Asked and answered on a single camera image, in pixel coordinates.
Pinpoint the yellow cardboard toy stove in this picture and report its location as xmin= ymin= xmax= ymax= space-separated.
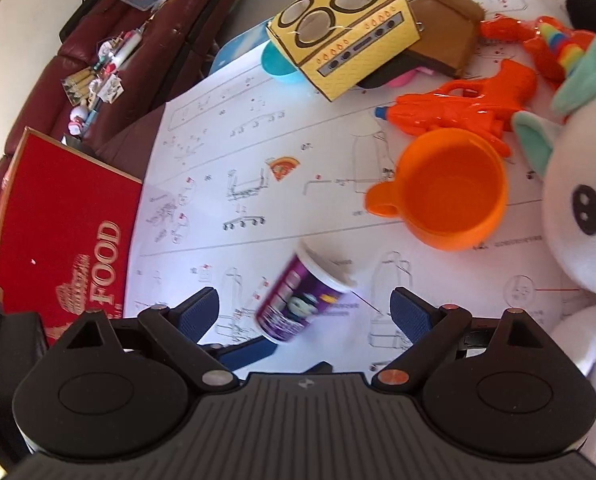
xmin=265 ymin=0 xmax=421 ymax=103

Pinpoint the red cardboard box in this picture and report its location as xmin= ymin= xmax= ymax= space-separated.
xmin=0 ymin=127 xmax=144 ymax=346

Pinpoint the purple printed cup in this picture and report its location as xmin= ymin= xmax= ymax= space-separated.
xmin=254 ymin=240 xmax=359 ymax=346

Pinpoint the dark brown leather sofa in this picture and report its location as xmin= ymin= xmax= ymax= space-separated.
xmin=0 ymin=0 xmax=279 ymax=321

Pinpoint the orange plastic cup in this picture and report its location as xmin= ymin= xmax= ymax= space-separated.
xmin=364 ymin=127 xmax=510 ymax=252

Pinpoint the pink plastic toy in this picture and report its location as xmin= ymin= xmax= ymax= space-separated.
xmin=390 ymin=67 xmax=421 ymax=89

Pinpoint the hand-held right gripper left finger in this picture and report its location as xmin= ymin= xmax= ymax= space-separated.
xmin=58 ymin=287 xmax=239 ymax=395

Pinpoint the pile of small toys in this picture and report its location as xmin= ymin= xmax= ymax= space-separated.
xmin=60 ymin=30 xmax=144 ymax=136

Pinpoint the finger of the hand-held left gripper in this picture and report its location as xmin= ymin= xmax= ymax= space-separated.
xmin=199 ymin=337 xmax=279 ymax=372

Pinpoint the teal plastic bowl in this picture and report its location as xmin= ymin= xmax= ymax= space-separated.
xmin=260 ymin=42 xmax=306 ymax=86

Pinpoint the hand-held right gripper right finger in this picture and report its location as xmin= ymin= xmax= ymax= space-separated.
xmin=370 ymin=286 xmax=546 ymax=393

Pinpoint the blue floor mat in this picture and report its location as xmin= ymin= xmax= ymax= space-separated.
xmin=209 ymin=17 xmax=279 ymax=76

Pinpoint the orange red plastic toy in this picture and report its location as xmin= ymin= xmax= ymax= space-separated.
xmin=479 ymin=15 xmax=596 ymax=83

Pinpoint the black bag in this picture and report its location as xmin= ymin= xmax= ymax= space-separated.
xmin=59 ymin=0 xmax=124 ymax=43

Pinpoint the orange toy water gun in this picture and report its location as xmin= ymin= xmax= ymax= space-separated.
xmin=375 ymin=59 xmax=538 ymax=158

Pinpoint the large printed instruction sheet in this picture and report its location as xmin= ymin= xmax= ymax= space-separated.
xmin=123 ymin=0 xmax=596 ymax=376

